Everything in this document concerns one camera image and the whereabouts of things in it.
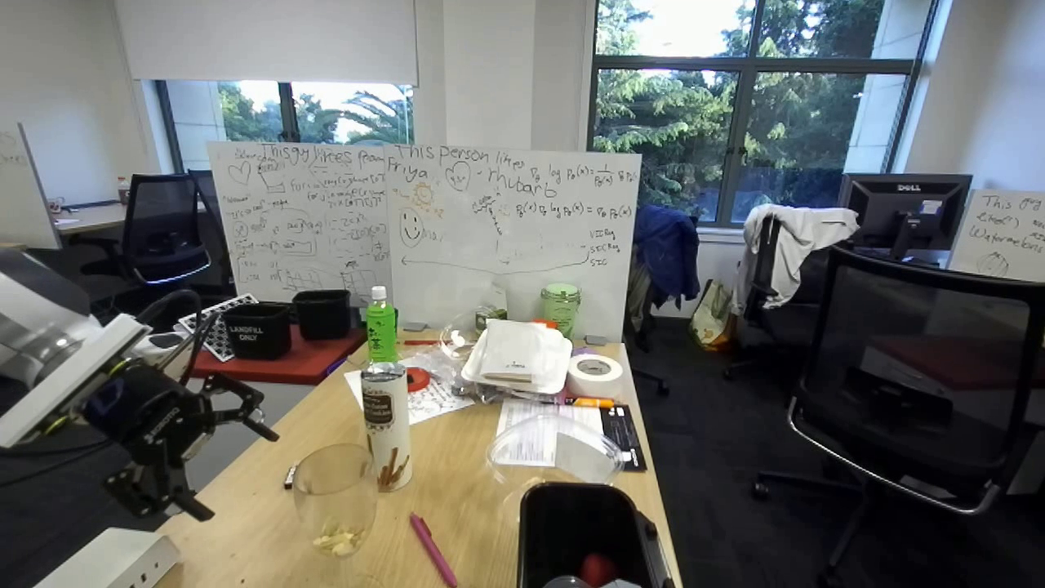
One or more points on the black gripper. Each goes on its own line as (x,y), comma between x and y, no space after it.
(148,411)

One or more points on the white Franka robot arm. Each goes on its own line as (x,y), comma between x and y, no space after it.
(42,361)

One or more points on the black landfill bin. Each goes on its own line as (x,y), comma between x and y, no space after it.
(587,524)
(258,333)

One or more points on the plain black bin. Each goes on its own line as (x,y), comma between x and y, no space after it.
(324,314)

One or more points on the green plastic bottle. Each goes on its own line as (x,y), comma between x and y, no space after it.
(384,327)

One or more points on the black mesh office chair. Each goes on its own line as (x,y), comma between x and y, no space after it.
(926,372)
(164,229)

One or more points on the white paper sheet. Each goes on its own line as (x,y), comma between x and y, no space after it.
(434,404)

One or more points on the whiteboard with dense writing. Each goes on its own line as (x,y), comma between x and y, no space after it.
(299,229)

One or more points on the pink pen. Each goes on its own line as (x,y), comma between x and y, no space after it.
(430,543)

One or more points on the blank white board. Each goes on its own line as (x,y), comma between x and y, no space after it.
(20,192)

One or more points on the stack of white papers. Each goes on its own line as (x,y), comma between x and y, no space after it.
(518,353)

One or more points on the clear plastic packaging with paper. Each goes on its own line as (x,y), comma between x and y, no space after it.
(544,435)

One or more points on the whiteboard with sun drawing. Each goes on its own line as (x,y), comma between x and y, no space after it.
(511,241)

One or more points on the white tape roll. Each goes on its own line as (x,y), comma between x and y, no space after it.
(575,376)

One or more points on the orange marker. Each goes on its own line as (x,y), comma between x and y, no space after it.
(593,404)

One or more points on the red ball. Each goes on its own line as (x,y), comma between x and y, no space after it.
(596,569)

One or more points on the white roller blind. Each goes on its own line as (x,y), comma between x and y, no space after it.
(266,37)

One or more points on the black ruler case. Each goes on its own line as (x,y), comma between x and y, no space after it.
(622,435)

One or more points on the blue jacket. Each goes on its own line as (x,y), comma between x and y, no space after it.
(668,249)

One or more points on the yellow bag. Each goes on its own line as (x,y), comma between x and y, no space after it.
(714,314)

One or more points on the white jacket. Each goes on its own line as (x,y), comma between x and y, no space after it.
(803,233)

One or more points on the black Dell monitor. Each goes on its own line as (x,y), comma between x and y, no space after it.
(903,214)

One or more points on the small whiteboard with writing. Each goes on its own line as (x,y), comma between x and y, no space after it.
(1001,233)

